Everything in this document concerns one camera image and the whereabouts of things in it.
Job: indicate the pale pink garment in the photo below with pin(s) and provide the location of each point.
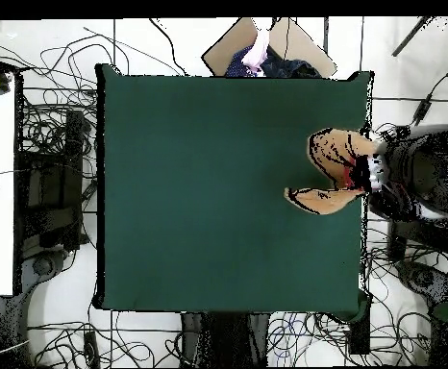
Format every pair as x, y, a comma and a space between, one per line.
256, 50

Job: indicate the dark green table cloth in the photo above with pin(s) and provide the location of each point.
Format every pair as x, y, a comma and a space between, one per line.
208, 192

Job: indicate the black equipment rack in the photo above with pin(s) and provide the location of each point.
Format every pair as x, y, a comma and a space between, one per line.
54, 184

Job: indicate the brown cardboard box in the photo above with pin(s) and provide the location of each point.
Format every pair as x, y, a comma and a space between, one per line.
224, 46

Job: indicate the black rod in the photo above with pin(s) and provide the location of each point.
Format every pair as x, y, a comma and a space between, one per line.
410, 36

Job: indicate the black power adapter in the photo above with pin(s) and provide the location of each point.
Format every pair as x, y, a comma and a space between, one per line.
421, 109

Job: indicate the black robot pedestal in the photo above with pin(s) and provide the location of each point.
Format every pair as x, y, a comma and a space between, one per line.
224, 338

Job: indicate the black table leg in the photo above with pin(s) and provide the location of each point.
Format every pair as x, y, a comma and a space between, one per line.
358, 330

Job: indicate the dark blue clothes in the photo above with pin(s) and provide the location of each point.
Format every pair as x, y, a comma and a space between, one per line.
285, 67

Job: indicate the tan terry towel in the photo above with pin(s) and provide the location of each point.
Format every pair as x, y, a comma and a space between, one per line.
362, 148

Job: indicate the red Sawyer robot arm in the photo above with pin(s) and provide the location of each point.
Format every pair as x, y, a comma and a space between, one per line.
420, 173

